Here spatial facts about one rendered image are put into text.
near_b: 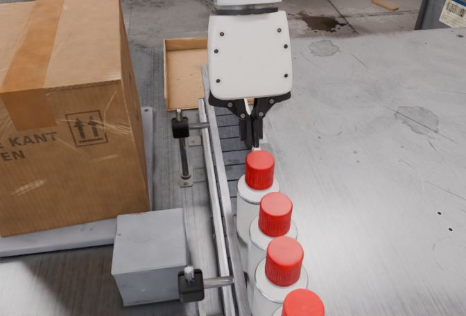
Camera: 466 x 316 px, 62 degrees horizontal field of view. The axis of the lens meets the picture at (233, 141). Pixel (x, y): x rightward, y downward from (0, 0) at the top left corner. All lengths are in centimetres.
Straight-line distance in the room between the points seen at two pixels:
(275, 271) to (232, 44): 25
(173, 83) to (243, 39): 59
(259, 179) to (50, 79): 30
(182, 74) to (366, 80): 49
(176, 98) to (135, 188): 38
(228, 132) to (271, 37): 36
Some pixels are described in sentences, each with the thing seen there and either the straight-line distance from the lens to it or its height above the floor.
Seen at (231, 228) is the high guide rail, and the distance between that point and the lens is 53.
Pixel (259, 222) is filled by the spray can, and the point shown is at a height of 106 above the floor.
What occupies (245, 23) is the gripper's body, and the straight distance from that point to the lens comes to 46.
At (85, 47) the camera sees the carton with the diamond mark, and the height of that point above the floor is 112.
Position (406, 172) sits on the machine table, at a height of 83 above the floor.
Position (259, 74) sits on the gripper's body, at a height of 114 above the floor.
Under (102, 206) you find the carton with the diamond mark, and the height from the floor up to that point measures 89.
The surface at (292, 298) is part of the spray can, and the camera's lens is 34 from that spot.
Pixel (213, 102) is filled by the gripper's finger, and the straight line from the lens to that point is 50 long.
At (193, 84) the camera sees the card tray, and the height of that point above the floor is 83.
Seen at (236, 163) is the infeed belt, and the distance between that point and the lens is 72.
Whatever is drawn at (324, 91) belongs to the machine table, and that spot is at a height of 83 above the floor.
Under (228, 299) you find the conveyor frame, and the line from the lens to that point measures 57.
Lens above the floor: 139
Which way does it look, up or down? 41 degrees down
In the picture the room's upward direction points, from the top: straight up
